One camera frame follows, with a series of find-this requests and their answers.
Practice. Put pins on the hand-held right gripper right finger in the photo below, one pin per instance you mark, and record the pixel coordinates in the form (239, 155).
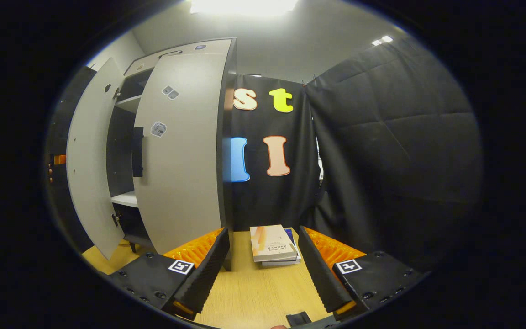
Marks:
(320, 269)

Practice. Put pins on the ceiling light panel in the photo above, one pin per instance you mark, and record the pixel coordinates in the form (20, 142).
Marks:
(382, 40)
(244, 7)

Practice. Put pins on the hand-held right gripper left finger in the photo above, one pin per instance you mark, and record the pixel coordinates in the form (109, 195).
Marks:
(203, 274)

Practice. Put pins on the grey cabinet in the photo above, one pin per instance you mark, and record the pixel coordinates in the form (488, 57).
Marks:
(199, 49)

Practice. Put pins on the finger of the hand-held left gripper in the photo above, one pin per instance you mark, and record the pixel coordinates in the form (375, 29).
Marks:
(60, 160)

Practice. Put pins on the beige book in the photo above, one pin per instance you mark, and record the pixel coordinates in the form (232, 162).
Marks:
(272, 242)

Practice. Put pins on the quilted black cloth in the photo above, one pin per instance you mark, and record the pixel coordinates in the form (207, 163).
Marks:
(404, 151)
(57, 137)

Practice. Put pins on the grey cabinet door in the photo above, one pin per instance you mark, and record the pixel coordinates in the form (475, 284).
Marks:
(181, 183)
(89, 183)

